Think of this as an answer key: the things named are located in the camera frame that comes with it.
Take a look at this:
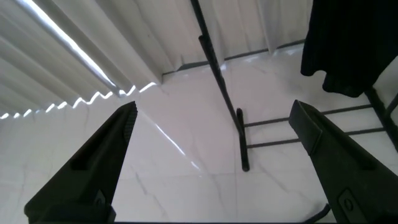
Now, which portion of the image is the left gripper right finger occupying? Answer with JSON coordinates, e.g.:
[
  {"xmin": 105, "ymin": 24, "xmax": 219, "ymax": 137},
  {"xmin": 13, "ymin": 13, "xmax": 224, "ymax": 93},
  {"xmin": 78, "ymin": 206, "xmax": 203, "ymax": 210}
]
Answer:
[{"xmin": 288, "ymin": 99, "xmax": 398, "ymax": 223}]

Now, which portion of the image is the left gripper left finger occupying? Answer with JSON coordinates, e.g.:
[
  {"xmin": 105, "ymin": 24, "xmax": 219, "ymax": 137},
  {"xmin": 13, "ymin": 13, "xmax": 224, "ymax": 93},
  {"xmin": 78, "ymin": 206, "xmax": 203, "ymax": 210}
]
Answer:
[{"xmin": 24, "ymin": 101, "xmax": 139, "ymax": 223}]

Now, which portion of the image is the black garment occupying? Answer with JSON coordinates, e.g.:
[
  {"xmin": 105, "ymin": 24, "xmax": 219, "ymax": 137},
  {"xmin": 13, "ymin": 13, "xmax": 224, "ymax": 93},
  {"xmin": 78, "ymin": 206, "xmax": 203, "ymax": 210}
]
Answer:
[{"xmin": 300, "ymin": 0, "xmax": 398, "ymax": 98}]

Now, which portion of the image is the black clothes rack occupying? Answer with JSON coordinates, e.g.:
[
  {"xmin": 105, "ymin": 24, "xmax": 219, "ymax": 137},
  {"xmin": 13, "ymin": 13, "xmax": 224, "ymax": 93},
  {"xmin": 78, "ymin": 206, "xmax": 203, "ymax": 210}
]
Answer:
[{"xmin": 190, "ymin": 0, "xmax": 398, "ymax": 172}]

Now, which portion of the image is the black cable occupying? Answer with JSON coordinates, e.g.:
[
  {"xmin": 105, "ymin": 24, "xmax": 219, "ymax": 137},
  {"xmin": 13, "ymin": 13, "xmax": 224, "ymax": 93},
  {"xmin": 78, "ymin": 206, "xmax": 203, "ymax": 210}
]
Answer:
[{"xmin": 303, "ymin": 203, "xmax": 331, "ymax": 223}]

